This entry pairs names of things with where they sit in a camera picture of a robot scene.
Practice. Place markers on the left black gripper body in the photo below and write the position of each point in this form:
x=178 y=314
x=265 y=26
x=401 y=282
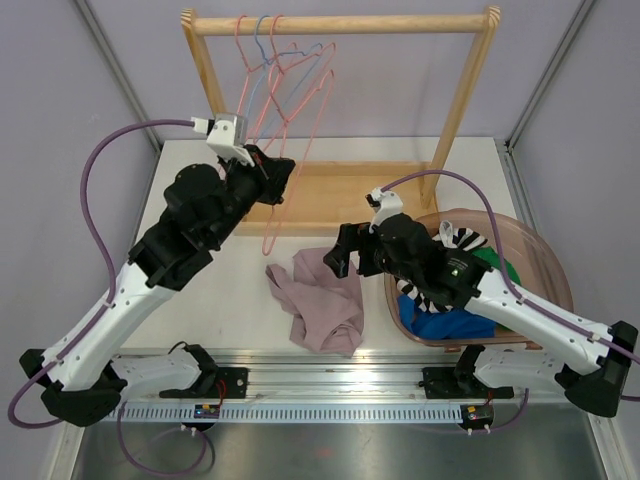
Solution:
x=256 y=184

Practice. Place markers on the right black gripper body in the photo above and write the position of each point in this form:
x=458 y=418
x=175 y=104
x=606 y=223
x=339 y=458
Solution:
x=374 y=256

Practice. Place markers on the pink tank top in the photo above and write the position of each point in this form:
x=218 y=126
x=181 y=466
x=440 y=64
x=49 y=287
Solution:
x=328 y=312

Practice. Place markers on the black white striped tank top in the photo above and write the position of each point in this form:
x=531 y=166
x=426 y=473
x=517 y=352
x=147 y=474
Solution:
x=452 y=238

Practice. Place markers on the pink hanger of striped top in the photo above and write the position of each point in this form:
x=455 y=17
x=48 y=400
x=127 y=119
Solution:
x=313 y=105

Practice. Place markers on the blue tank top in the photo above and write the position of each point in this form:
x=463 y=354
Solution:
x=453 y=325

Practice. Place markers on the green tank top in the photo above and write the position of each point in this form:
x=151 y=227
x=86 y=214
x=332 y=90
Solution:
x=491 y=256

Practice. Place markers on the pink wire hanger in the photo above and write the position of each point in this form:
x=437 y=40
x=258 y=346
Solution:
x=245 y=75

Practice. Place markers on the blue wire hanger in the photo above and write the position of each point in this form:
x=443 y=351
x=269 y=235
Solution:
x=270 y=74

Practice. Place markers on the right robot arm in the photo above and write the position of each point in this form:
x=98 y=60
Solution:
x=585 y=361

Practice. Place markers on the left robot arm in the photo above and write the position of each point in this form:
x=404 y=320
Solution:
x=82 y=378

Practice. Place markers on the wooden clothes rack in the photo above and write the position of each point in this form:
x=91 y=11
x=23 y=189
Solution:
x=321 y=194

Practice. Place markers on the translucent pink plastic basket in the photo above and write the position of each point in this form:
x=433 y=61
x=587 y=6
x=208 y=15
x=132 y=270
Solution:
x=538 y=267

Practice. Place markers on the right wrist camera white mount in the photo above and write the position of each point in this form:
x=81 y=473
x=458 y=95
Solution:
x=385 y=205

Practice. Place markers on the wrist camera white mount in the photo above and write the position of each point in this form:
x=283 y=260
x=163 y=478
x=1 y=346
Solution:
x=226 y=135
x=385 y=205

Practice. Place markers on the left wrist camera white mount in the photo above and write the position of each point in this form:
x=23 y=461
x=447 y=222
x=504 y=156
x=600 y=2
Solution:
x=226 y=135

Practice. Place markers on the aluminium rail base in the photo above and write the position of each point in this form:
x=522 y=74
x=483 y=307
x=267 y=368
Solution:
x=369 y=375

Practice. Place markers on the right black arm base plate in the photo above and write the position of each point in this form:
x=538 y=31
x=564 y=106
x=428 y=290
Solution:
x=442 y=383

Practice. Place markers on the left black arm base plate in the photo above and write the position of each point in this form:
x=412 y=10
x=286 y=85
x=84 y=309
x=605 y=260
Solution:
x=226 y=383

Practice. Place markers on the white slotted cable duct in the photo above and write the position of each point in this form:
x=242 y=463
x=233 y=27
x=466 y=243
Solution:
x=271 y=413

